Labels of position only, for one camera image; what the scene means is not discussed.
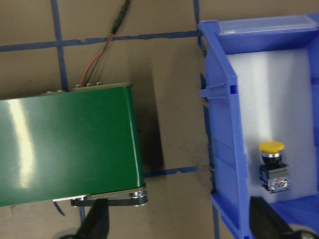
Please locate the white foam pad destination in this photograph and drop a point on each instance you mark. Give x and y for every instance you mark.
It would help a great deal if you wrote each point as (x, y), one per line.
(275, 96)

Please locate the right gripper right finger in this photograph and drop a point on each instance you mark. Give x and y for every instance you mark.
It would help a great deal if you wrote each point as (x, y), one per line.
(265, 223)

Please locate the yellow push button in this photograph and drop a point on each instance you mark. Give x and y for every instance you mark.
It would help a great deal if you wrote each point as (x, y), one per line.
(273, 172)

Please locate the blue destination bin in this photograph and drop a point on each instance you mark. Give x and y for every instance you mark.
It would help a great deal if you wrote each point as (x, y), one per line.
(230, 194)

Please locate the green conveyor belt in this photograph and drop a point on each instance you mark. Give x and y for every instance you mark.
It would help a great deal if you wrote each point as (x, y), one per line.
(67, 145)

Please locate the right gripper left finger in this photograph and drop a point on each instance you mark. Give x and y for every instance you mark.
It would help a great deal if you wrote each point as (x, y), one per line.
(96, 224)

